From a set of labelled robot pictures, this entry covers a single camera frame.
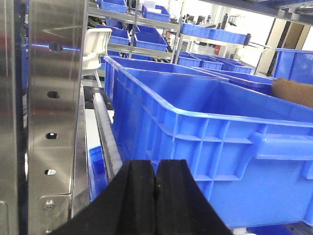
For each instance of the far right blue bin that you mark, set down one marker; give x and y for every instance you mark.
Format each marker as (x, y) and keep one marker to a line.
(293, 64)

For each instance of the metal storage shelf rack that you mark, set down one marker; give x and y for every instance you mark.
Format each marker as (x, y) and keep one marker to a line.
(134, 16)

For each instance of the white roller rail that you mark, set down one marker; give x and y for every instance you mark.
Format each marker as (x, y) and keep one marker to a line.
(112, 159)

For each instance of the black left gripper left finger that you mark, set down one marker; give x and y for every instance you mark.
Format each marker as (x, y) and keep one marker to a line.
(125, 207)

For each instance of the near blue plastic bin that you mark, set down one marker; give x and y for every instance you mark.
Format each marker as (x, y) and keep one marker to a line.
(251, 154)

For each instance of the blue bin holding box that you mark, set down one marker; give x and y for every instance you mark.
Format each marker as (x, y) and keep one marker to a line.
(112, 61)

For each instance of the stainless steel post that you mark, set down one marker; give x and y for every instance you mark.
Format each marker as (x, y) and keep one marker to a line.
(43, 160)

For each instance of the white plastic chair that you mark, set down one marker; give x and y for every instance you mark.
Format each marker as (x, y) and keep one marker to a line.
(95, 45)

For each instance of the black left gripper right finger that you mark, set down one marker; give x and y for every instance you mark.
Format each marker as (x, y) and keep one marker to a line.
(181, 207)

